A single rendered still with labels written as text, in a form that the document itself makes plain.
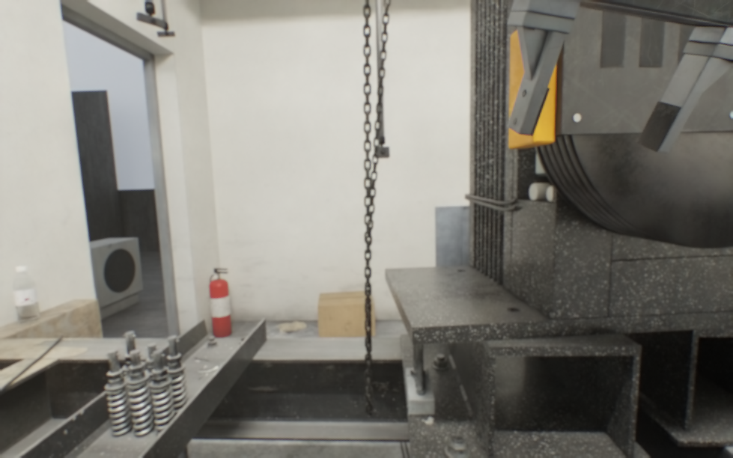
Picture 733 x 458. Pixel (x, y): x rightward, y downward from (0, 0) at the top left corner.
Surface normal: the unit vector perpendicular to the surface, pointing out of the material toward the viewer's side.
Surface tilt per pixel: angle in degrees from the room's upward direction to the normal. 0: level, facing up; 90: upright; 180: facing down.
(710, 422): 0
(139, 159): 90
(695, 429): 0
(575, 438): 0
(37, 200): 90
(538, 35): 113
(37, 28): 90
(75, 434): 83
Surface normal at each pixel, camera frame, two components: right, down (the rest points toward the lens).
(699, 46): -0.99, -0.09
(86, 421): 0.99, -0.15
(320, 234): -0.05, 0.12
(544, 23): 0.06, 0.51
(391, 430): -0.03, -0.99
